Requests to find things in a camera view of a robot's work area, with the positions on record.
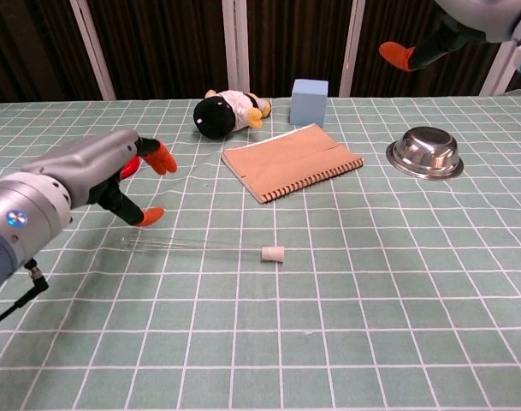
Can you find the right robot hand silver orange fingertips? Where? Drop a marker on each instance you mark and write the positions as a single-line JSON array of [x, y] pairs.
[[452, 34]]

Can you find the left robot hand silver orange fingertips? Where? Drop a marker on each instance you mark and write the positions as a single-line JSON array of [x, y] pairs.
[[89, 162]]

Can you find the clear glass test tube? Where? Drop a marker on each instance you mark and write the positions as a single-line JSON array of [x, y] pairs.
[[191, 249]]

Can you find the white rubber stopper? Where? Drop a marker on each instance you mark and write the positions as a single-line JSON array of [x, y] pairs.
[[274, 254]]

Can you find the red round plastic disc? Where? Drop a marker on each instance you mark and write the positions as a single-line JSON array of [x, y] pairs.
[[130, 168]]

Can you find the upturned stainless steel bowl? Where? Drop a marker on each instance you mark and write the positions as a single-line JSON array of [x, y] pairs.
[[427, 152]]

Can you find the black white plush penguin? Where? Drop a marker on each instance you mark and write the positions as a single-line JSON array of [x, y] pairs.
[[215, 117]]

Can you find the dark brown pleated curtain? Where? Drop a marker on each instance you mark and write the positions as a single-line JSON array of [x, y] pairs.
[[166, 43]]

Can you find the light blue foam cube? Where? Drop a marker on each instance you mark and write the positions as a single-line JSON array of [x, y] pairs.
[[308, 105]]

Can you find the brown spiral notebook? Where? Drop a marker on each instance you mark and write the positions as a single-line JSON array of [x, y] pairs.
[[290, 160]]

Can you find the green checked tablecloth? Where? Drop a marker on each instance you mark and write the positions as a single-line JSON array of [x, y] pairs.
[[260, 325]]

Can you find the white frame post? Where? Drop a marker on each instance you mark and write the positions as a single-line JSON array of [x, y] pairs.
[[499, 73], [352, 47], [93, 51], [236, 43]]

